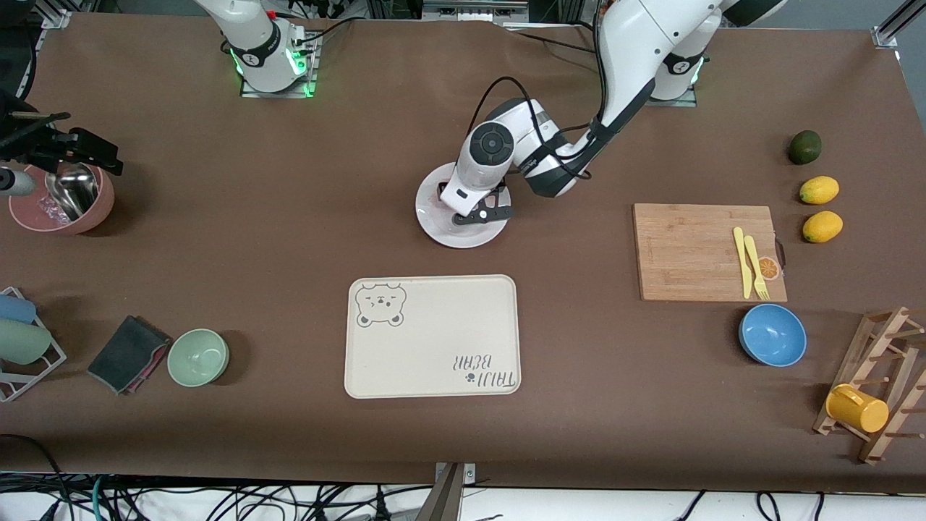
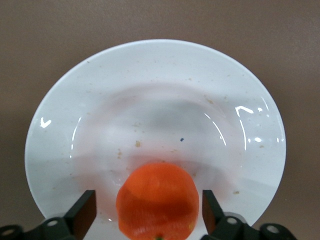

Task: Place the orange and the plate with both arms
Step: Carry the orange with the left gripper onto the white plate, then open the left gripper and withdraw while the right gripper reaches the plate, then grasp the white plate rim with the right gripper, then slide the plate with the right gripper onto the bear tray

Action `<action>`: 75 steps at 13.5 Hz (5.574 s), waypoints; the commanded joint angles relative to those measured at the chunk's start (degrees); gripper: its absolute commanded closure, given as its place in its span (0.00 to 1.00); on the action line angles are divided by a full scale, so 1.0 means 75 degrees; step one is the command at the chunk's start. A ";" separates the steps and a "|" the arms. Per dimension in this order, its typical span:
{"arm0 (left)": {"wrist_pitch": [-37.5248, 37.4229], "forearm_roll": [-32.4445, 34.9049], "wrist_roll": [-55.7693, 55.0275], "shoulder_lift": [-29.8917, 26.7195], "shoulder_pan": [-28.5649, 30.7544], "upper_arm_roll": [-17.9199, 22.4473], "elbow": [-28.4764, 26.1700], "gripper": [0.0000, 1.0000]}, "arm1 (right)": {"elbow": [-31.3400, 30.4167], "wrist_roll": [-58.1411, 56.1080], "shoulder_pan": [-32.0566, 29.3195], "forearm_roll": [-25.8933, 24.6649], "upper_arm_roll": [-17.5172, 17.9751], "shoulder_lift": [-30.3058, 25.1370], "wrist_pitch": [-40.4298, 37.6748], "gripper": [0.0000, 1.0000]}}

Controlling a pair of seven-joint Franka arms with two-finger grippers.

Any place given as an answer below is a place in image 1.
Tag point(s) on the white round plate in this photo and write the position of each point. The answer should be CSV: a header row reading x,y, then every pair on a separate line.
x,y
477,235

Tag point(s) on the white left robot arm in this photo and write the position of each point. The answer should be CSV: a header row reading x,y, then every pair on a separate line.
x,y
636,51

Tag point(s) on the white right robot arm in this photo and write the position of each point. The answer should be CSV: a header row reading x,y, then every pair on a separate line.
x,y
253,43

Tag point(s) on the stainless steel cup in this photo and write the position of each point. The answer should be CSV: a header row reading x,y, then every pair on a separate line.
x,y
72,192

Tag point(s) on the pink bowl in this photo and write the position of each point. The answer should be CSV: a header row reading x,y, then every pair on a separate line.
x,y
72,223

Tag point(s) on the cream tray with bear print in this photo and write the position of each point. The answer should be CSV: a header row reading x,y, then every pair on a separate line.
x,y
432,336

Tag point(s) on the blue cup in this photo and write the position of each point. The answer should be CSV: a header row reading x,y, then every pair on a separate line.
x,y
14,309

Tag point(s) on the wooden cutting board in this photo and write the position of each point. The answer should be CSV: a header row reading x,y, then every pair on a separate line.
x,y
680,253

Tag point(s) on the pale green cup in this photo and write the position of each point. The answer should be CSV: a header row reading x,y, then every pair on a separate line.
x,y
22,341

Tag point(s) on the dark grey cloth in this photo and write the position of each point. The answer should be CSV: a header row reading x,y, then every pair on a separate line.
x,y
126,351

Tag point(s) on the pink cloth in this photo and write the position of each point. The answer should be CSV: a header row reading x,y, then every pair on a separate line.
x,y
155,362

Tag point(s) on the pale green bowl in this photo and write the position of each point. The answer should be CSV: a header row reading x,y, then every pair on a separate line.
x,y
197,358

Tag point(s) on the yellow plastic knife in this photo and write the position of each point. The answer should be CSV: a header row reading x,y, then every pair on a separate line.
x,y
745,278

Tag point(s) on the yellow plastic fork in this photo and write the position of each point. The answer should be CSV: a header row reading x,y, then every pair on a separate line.
x,y
759,282

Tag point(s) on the toy orange slice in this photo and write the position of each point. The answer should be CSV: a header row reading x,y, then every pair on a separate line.
x,y
771,269

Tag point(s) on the blue bowl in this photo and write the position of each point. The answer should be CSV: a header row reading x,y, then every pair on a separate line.
x,y
772,335

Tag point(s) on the yellow lemon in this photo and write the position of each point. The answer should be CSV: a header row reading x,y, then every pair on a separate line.
x,y
822,227
820,190

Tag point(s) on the wooden mug rack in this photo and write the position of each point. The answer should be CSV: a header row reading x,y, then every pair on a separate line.
x,y
879,340

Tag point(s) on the yellow mug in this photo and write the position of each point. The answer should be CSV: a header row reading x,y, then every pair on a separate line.
x,y
857,410

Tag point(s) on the aluminium corner bracket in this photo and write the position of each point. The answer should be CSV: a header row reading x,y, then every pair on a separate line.
x,y
888,36
58,18

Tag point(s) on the aluminium frame bar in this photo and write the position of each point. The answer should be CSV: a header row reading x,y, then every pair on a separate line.
x,y
474,11

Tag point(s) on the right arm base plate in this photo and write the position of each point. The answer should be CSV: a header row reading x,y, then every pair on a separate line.
x,y
307,87

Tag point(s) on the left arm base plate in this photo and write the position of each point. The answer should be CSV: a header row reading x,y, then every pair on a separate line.
x,y
680,103

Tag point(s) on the grey metal post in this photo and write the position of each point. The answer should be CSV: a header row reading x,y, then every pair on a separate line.
x,y
447,496

